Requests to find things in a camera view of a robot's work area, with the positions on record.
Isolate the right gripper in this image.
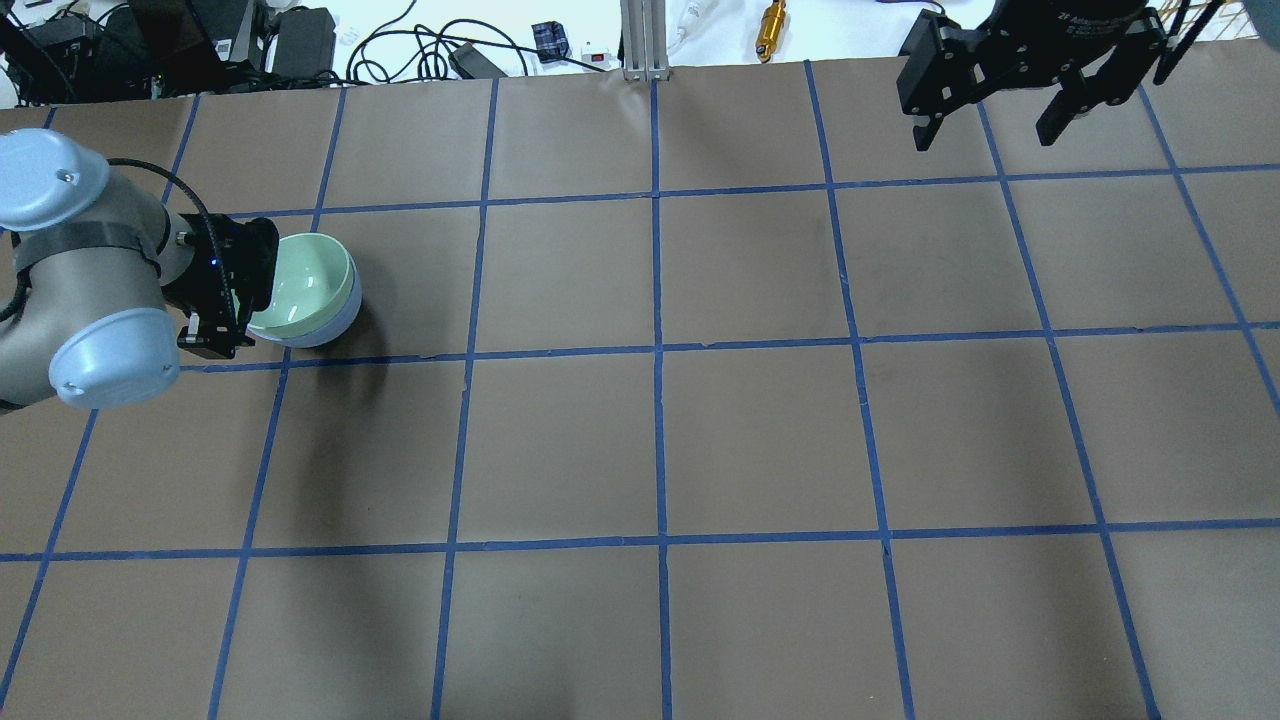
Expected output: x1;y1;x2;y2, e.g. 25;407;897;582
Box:
896;1;1169;152

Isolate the small blue box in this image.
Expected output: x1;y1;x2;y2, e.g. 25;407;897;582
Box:
531;20;570;65

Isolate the green bowl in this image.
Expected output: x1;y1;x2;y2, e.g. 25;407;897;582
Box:
248;233;358;334

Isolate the blue bowl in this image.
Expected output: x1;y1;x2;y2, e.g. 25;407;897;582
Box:
250;270;364;348

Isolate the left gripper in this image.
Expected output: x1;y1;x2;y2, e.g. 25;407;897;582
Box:
163;213;282;359

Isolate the black power adapter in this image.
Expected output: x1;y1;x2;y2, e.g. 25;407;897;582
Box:
448;44;508;79

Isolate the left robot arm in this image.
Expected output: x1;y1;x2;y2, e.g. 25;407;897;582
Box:
1;128;282;415

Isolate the aluminium frame post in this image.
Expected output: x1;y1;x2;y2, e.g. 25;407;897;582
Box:
618;0;671;82

